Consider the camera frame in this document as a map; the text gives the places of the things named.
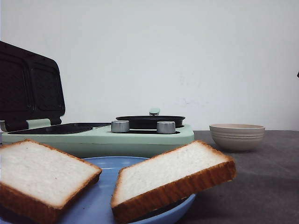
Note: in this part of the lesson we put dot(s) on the white bread slice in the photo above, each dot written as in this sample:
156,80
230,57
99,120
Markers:
167,178
41,182

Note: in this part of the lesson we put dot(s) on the beige ceramic bowl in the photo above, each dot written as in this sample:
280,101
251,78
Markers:
237,137

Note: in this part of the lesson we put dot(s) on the mint green hinged lid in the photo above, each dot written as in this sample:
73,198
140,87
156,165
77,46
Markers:
30,89

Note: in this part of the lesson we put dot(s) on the mint green breakfast maker base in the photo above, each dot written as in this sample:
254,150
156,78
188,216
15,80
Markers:
85,140

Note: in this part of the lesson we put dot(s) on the right silver control knob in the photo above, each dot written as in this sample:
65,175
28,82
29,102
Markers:
166,127

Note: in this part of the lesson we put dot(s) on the silver control knob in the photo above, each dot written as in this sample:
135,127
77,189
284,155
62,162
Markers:
120,126
166,127

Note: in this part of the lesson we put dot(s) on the left silver control knob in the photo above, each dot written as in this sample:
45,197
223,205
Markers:
120,126

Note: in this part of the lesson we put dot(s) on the blue plate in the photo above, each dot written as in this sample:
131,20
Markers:
93,207

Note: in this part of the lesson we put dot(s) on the black frying pan green handle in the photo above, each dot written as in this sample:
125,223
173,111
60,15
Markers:
150,121

